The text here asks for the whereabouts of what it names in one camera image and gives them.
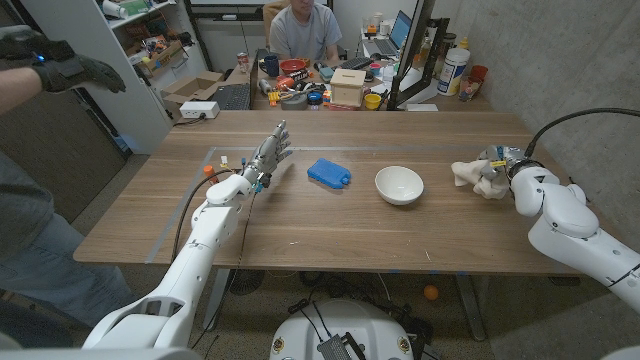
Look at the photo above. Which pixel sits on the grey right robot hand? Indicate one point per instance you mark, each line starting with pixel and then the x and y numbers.
pixel 502 159

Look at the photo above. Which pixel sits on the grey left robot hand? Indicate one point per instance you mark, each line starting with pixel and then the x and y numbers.
pixel 267 155

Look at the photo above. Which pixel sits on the cream cloth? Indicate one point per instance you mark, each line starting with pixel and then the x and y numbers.
pixel 467 174

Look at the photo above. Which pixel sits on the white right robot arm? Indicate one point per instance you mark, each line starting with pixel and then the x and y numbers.
pixel 570 225

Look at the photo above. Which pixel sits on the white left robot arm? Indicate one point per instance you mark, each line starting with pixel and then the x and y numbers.
pixel 195 260

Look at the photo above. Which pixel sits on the bare person forearm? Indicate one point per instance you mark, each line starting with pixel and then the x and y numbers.
pixel 15 87

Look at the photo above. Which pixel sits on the blue plastic case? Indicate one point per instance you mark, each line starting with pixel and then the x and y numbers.
pixel 327 172

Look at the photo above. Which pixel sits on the red bowl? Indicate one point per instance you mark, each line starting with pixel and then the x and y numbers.
pixel 292 66

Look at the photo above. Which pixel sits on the white ceramic bowl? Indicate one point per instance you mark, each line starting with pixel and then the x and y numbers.
pixel 399 186

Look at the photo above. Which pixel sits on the grey tape roll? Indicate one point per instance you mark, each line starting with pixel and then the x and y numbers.
pixel 294 103

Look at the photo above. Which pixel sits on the black keyboard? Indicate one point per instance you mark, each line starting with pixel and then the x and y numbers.
pixel 356 63
pixel 232 97

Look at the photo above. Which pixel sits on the clear glass cup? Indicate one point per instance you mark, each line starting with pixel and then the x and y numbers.
pixel 469 90

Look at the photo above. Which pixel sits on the white power box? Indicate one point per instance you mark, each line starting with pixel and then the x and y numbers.
pixel 199 110

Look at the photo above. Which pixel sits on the red cup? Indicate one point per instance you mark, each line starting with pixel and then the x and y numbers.
pixel 479 73

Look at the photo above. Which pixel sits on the dark blue mug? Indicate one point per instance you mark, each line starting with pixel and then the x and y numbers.
pixel 271 65

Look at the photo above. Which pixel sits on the soda can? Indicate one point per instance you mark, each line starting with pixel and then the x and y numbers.
pixel 243 62

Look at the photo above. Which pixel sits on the open cardboard box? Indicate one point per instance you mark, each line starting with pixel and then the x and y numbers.
pixel 192 90

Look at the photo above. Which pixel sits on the white canister blue label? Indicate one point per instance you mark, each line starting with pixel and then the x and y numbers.
pixel 453 72

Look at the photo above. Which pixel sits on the light wooden box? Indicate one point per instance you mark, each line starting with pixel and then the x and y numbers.
pixel 347 87

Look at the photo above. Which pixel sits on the yellow cup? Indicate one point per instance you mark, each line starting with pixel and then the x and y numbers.
pixel 372 101

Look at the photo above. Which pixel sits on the black round floor fan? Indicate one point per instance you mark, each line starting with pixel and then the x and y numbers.
pixel 245 281

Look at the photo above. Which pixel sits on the seated person grey shirt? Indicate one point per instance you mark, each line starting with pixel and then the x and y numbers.
pixel 305 32

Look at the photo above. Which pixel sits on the black monitor on stand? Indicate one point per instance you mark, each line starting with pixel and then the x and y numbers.
pixel 417 45

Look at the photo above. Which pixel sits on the cardboard box with clutter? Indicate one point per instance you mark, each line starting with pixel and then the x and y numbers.
pixel 162 57

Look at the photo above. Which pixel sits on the orange ball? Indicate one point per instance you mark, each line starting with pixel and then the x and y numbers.
pixel 431 292

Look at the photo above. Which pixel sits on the grey table leg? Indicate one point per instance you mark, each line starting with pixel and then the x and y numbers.
pixel 216 300
pixel 471 307

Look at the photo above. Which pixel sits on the white shelf unit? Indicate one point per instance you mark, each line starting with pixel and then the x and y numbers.
pixel 125 100

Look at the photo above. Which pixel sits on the open laptop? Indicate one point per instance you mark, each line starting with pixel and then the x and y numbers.
pixel 395 35

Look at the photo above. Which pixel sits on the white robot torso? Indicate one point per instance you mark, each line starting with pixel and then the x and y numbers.
pixel 345 320

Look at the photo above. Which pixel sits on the black teleoperation glove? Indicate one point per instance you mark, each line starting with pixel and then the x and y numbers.
pixel 70 67

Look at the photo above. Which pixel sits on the standing person in jeans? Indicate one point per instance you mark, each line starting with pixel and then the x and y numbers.
pixel 35 260

